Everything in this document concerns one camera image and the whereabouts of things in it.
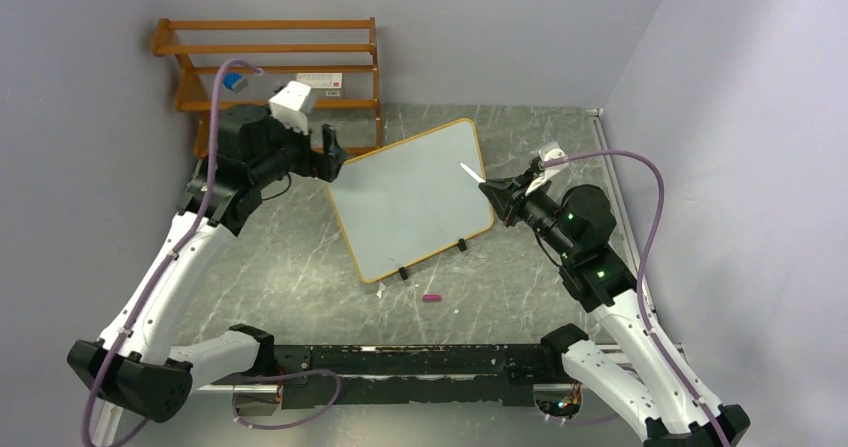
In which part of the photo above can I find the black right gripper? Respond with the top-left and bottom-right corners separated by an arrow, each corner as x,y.
480,167 -> 577,259

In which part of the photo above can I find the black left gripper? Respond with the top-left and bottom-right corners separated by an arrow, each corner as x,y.
249,103 -> 347,187

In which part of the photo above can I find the white marker pen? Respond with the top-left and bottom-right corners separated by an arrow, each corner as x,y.
459,162 -> 486,184

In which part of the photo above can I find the yellow-framed whiteboard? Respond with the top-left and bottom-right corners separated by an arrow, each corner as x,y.
326,118 -> 495,283

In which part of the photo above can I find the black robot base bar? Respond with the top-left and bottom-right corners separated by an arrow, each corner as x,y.
275,344 -> 573,409

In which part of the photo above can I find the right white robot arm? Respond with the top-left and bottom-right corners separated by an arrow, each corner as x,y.
478,175 -> 751,446

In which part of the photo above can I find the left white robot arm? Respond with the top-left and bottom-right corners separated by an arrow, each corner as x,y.
67,104 -> 348,423

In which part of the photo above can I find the blue whiteboard eraser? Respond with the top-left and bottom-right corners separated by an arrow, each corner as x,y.
222,72 -> 248,93

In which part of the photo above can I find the white red box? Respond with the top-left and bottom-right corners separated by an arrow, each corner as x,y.
296,72 -> 343,97

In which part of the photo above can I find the orange wooden shelf rack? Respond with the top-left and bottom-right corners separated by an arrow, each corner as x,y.
150,17 -> 385,157

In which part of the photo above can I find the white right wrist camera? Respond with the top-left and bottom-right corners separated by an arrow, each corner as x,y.
526,141 -> 569,194

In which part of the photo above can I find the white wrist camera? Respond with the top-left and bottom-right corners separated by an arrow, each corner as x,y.
526,141 -> 569,194
268,80 -> 316,135

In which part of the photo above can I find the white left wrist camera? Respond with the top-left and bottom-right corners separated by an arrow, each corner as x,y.
268,80 -> 316,135

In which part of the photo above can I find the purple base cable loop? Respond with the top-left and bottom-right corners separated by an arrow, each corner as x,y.
230,369 -> 343,431

